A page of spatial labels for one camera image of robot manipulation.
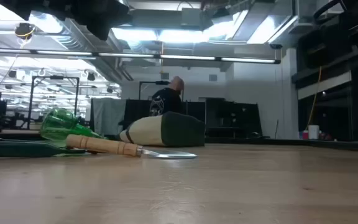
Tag beige and green gardening bag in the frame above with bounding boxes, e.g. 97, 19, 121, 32
119, 111, 206, 147

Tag wooden handled metal trowel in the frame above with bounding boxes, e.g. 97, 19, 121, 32
65, 134, 198, 160

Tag green plastic spray bottle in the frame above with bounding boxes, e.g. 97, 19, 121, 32
39, 108, 105, 147

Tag dark green garden tool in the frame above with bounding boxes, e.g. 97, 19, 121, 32
0, 138, 86, 159

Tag person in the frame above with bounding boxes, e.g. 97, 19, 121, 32
149, 75, 186, 118

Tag long ceiling light bar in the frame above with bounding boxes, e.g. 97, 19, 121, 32
0, 47, 282, 65

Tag black cabinet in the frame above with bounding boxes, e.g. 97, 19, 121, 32
205, 97, 263, 139

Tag grey cloth cover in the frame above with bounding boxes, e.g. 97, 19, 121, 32
91, 98, 127, 136

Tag grey ceiling box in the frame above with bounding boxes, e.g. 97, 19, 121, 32
181, 7, 202, 27

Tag white cylindrical container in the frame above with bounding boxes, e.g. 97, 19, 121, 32
308, 124, 320, 140

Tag yellow cable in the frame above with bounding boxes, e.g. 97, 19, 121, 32
305, 65, 323, 131

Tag black ceiling cable reel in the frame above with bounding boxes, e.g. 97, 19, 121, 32
14, 22, 36, 40

